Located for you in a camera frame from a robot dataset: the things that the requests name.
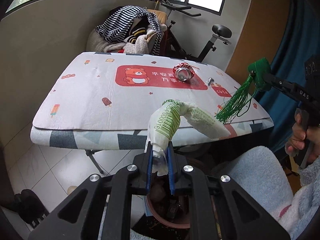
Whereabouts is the green tassel ornament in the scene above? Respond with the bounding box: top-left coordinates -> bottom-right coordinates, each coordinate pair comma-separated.
215,57 -> 271,124

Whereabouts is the white green paper wrapper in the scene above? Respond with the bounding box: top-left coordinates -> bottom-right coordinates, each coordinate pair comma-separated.
146,99 -> 231,176

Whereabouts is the black plastic cutlery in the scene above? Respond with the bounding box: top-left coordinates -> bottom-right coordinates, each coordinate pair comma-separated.
207,77 -> 214,86

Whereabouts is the crushed red soda can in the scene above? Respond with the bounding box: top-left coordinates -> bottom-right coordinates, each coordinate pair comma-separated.
172,62 -> 195,82

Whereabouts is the brown round trash bin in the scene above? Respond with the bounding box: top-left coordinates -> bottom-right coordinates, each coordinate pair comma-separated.
146,175 -> 190,229

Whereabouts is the right hand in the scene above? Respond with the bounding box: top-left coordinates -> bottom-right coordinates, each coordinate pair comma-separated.
285,109 -> 320,164

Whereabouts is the wooden door panel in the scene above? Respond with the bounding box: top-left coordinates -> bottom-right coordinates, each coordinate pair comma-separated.
225,0 -> 290,83

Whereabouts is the blue curtain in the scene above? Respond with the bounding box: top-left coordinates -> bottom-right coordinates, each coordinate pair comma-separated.
255,0 -> 319,152

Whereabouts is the geometric pattern folding table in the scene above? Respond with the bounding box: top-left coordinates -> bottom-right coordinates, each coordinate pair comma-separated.
30,51 -> 275,175

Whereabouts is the white cartoon bear mat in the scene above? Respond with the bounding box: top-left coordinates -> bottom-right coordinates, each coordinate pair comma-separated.
32,51 -> 272,132

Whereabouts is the black exercise bike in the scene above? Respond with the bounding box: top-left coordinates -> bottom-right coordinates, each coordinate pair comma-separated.
151,0 -> 233,63

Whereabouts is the beige fleece clothing pile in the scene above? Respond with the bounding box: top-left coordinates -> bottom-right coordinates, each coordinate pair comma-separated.
86,25 -> 157,54

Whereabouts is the tan leather chair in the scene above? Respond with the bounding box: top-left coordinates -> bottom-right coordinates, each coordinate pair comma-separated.
146,9 -> 168,43

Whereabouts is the striped navy white garment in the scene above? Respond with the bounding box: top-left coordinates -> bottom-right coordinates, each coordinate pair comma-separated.
95,5 -> 162,56

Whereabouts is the black slipper on floor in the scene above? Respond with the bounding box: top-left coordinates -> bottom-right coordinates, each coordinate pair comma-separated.
12,189 -> 49,229

